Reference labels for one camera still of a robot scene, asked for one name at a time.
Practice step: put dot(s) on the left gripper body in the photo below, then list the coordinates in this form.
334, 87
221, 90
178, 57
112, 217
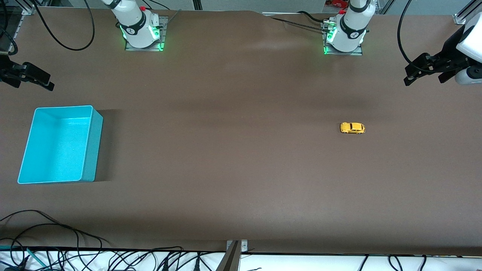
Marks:
450, 52

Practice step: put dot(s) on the yellow beetle toy car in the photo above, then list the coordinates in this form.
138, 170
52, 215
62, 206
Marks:
352, 128

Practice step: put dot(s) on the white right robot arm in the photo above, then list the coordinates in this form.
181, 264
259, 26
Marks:
137, 26

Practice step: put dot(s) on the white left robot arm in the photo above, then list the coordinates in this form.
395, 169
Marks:
352, 28

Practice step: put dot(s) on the teal plastic storage bin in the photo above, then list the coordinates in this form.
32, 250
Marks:
56, 150

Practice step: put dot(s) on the red background object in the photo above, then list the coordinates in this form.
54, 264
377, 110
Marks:
337, 3

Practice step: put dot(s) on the brown table cover mat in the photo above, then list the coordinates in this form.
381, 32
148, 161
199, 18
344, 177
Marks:
241, 150

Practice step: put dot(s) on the black power plug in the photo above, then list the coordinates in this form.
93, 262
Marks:
197, 263
165, 264

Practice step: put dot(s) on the aluminium frame profile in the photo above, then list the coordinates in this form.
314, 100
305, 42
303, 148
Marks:
28, 9
461, 18

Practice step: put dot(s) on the aluminium frame post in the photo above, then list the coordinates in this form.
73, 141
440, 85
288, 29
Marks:
384, 5
196, 3

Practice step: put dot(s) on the small metal bracket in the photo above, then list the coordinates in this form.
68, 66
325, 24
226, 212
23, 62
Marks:
244, 246

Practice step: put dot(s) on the aluminium camera pole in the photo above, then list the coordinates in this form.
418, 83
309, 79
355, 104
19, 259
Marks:
229, 261

